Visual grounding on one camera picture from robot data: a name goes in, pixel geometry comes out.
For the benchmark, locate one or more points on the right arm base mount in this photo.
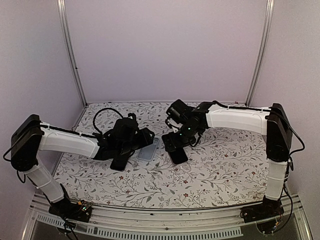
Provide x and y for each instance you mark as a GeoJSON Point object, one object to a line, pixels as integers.
{"type": "Point", "coordinates": [267, 209]}

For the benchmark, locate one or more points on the floral table mat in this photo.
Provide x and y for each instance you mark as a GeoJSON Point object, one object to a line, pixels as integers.
{"type": "Point", "coordinates": [228, 167]}

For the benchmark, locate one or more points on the light blue phone case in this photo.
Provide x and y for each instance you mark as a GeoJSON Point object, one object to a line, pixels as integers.
{"type": "Point", "coordinates": [147, 153]}

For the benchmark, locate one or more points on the front aluminium rail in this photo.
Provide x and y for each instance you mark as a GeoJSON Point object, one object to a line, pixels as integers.
{"type": "Point", "coordinates": [123, 223]}

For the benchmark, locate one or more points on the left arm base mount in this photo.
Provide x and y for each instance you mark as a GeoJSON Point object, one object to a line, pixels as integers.
{"type": "Point", "coordinates": [78, 211]}

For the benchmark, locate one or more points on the black purple phone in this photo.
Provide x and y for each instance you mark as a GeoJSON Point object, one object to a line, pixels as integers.
{"type": "Point", "coordinates": [178, 156]}

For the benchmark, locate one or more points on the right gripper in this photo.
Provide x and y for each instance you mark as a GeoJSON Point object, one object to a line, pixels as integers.
{"type": "Point", "coordinates": [172, 142]}

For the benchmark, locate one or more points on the left aluminium frame post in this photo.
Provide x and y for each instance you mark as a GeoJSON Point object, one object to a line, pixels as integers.
{"type": "Point", "coordinates": [62, 11]}

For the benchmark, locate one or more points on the left black phone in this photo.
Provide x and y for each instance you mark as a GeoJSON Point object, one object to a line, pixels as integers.
{"type": "Point", "coordinates": [119, 162]}

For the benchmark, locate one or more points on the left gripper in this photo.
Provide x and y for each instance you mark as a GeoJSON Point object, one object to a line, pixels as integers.
{"type": "Point", "coordinates": [146, 138]}

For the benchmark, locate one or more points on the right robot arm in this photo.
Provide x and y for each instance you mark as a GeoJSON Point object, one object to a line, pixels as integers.
{"type": "Point", "coordinates": [270, 122]}

